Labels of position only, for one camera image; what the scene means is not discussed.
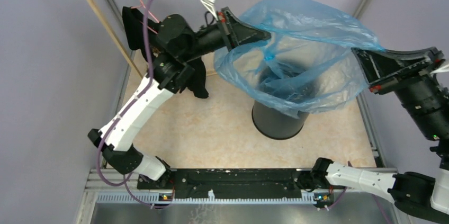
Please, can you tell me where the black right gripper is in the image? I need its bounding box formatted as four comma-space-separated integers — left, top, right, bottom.
348, 42, 449, 139

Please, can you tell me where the black round trash bin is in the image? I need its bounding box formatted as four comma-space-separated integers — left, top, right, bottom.
251, 59, 317, 141

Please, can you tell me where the metal corner frame left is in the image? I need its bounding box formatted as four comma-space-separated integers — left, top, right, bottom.
94, 0, 138, 169

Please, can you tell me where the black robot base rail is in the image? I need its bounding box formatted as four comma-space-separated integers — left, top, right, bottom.
84, 167, 401, 205

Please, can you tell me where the black printed t-shirt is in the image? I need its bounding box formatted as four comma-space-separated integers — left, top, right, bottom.
122, 7, 209, 98

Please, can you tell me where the metal corner frame right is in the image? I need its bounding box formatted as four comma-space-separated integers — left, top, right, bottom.
353, 0, 386, 168

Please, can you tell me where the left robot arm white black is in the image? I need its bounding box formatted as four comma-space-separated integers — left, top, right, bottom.
88, 8, 271, 189

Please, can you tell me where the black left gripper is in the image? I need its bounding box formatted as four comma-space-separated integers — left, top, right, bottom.
179, 6, 271, 62

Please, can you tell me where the blue plastic trash bag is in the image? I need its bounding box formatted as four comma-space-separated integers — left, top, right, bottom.
213, 0, 382, 118

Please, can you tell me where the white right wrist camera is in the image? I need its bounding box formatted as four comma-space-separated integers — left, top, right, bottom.
431, 60, 449, 74

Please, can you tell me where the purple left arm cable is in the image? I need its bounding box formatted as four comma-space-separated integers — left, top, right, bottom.
96, 0, 208, 210

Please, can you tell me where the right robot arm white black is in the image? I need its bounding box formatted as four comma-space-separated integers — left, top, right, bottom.
294, 47, 448, 223

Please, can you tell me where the metal corner frame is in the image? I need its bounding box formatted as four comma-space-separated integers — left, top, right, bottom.
94, 0, 138, 169
353, 0, 386, 168

